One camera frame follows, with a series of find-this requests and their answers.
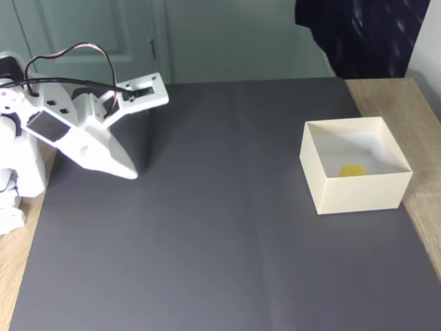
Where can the yellow cube block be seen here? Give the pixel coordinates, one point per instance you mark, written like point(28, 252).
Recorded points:
point(353, 170)

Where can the white open box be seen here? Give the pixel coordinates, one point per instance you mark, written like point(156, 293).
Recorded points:
point(361, 196)

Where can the black table mat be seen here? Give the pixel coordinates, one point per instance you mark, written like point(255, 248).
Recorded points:
point(206, 207)

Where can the dark hanging cloth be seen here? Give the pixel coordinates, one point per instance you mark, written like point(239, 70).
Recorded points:
point(372, 34)

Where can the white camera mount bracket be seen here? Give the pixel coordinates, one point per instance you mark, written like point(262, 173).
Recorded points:
point(158, 96)

